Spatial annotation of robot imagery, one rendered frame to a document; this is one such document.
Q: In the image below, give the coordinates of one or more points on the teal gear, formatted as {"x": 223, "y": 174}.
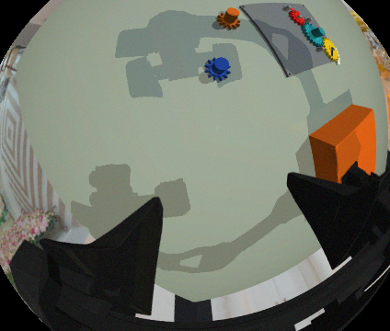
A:
{"x": 313, "y": 34}

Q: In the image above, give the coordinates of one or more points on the blue gear with tall hub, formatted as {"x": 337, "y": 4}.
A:
{"x": 218, "y": 68}

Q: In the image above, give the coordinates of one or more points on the red gear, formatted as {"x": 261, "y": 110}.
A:
{"x": 298, "y": 20}

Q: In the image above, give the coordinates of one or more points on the yellow gear with black stripe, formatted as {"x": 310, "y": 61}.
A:
{"x": 333, "y": 55}

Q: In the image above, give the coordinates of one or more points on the orange gear with tall hub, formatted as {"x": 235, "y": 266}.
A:
{"x": 229, "y": 19}

